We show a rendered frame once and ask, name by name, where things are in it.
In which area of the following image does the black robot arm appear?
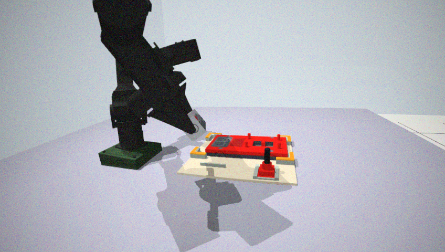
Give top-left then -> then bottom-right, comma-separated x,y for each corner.
92,0 -> 201,152

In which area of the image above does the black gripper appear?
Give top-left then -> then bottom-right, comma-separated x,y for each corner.
120,43 -> 196,134

